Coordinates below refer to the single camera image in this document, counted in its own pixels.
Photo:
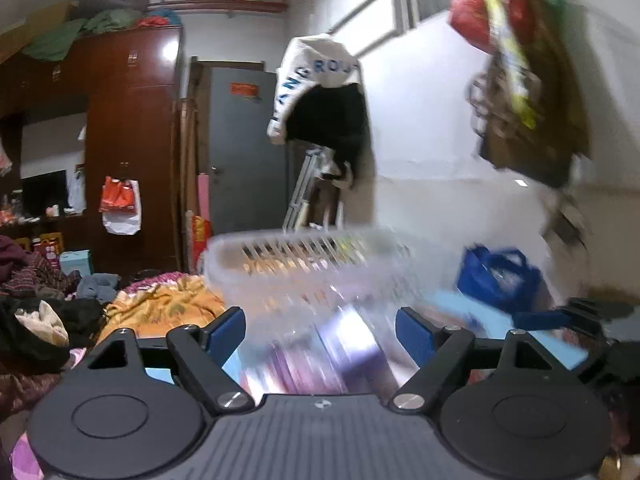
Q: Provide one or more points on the white tote bag blue letters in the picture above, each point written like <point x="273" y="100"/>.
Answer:
<point x="308" y="62"/>

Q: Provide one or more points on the grey metal door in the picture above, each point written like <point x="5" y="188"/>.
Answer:
<point x="248" y="174"/>

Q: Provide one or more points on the dark red wooden wardrobe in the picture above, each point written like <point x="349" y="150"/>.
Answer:
<point x="129" y="82"/>

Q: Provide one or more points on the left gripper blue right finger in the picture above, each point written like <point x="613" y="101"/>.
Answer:
<point x="416" y="335"/>

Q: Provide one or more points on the light blue box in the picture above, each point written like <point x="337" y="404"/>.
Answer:
<point x="78" y="260"/>

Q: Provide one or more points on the blue shopping bag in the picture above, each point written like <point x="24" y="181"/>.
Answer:
<point x="503" y="279"/>

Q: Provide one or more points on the dark purple clothes pile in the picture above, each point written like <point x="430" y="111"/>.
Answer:
<point x="23" y="273"/>

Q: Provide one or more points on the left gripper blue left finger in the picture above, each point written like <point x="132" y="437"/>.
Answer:
<point x="224" y="335"/>

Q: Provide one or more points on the black television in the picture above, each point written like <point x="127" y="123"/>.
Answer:
<point x="44" y="191"/>

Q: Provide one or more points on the green cloth on wardrobe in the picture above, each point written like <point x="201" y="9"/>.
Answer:
<point x="54" y="45"/>

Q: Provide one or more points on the red white plastic bag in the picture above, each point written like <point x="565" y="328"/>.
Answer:
<point x="120" y="207"/>

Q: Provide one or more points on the black hanging garment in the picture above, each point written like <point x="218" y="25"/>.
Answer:
<point x="334" y="118"/>

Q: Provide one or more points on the yellow orange blanket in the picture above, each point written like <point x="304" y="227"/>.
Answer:
<point x="154" y="311"/>

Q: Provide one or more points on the clear plastic laundry basket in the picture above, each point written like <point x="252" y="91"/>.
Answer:
<point x="288" y="282"/>

